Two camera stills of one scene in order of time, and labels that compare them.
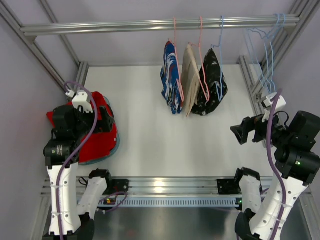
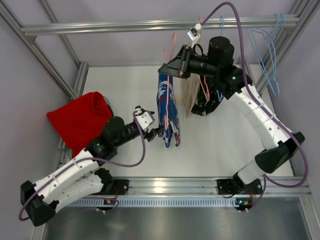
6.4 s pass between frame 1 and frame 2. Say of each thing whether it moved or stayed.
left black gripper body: moved
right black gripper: moved
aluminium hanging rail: stayed
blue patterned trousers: moved
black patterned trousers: stayed
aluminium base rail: stayed
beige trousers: stayed
